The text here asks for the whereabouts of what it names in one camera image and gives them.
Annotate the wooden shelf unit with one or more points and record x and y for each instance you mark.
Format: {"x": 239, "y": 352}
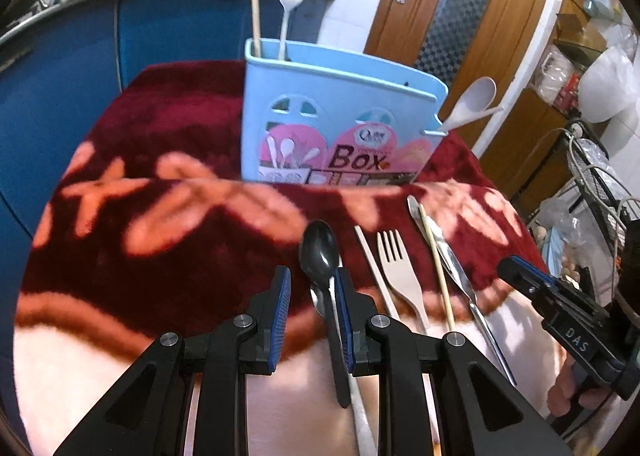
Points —
{"x": 526, "y": 158}

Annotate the white plastic spoon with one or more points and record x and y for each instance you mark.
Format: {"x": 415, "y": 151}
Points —
{"x": 479, "y": 95}

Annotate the blue lower kitchen cabinets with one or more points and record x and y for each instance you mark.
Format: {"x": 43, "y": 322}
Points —
{"x": 59, "y": 71}

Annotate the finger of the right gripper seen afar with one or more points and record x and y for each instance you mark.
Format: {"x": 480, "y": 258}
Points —
{"x": 533, "y": 284}

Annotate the wooden door with glass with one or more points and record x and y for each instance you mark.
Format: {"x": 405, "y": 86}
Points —
{"x": 457, "y": 41}

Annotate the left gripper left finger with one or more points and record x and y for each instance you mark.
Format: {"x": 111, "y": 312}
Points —
{"x": 249, "y": 344}

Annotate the person right hand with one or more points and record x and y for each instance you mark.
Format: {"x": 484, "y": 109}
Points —
{"x": 565, "y": 388}

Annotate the light blue utensil box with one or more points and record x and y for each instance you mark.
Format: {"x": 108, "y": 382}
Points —
{"x": 325, "y": 116}

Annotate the wooden chopstick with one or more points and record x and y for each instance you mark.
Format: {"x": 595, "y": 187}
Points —
{"x": 377, "y": 275}
{"x": 257, "y": 31}

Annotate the black plastic spoon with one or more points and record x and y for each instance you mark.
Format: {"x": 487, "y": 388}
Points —
{"x": 318, "y": 257}

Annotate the steel butter knife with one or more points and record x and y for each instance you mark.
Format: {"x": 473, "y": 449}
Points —
{"x": 454, "y": 268}

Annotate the red floral blanket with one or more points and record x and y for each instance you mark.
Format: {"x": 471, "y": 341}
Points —
{"x": 151, "y": 230}

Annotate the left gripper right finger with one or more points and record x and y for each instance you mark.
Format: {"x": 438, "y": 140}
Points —
{"x": 375, "y": 344}

